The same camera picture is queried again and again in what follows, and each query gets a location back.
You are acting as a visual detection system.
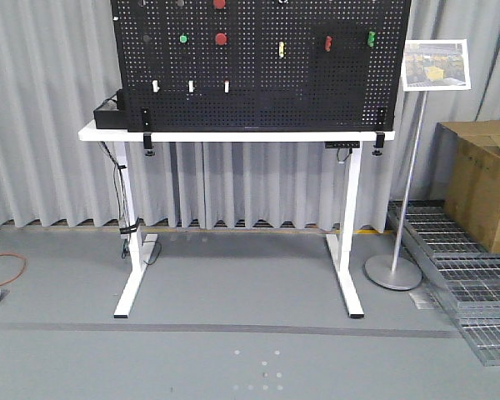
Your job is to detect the lower red push button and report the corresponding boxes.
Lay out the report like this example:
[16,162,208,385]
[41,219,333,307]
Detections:
[214,32,228,46]

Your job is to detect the red push button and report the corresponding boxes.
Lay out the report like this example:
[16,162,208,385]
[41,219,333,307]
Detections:
[213,0,226,9]
[214,32,228,46]

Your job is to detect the upper red push button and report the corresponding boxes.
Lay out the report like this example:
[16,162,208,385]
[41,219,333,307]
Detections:
[213,0,226,9]

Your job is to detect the desk height control panel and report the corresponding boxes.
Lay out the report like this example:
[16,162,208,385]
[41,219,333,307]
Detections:
[324,141,360,149]

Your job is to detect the white standing desk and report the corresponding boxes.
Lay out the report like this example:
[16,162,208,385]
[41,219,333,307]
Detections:
[77,121,395,318]

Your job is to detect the right black table clamp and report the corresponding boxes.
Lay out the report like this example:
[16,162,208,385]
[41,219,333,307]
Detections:
[372,107,387,157]

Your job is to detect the black perforated pegboard panel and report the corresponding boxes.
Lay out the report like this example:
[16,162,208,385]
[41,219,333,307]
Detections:
[111,0,411,132]

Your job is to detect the silver sign stand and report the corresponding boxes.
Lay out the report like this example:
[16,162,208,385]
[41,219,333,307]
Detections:
[364,92,428,291]

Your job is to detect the black electronics box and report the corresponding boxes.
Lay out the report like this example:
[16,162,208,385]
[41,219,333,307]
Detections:
[93,88,128,129]

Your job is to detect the brown cardboard box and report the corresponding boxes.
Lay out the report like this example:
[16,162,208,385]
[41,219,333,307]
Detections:
[441,120,500,253]

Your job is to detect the printed photo sign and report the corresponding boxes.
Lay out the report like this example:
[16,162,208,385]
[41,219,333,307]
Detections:
[402,39,472,92]

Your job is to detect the metal floor grating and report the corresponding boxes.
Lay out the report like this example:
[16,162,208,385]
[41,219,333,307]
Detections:
[402,201,500,366]

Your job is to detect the grey curtain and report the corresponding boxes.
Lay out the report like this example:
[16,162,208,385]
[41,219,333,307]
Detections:
[0,1,500,230]

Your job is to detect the black desk cables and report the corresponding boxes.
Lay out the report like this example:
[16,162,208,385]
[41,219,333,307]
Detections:
[99,140,163,266]

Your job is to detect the white rocker switch left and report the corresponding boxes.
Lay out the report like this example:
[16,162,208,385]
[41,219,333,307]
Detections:
[152,80,160,93]

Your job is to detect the yellow toggle switch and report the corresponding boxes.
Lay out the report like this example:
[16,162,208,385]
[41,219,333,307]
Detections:
[278,41,286,58]

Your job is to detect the red toggle switch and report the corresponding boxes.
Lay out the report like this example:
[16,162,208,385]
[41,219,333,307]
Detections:
[324,36,333,53]

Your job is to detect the green toggle switch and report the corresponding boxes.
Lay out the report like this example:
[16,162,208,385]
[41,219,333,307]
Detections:
[367,31,376,48]

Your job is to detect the orange floor cable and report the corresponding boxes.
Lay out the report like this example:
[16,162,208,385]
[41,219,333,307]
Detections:
[0,237,28,288]

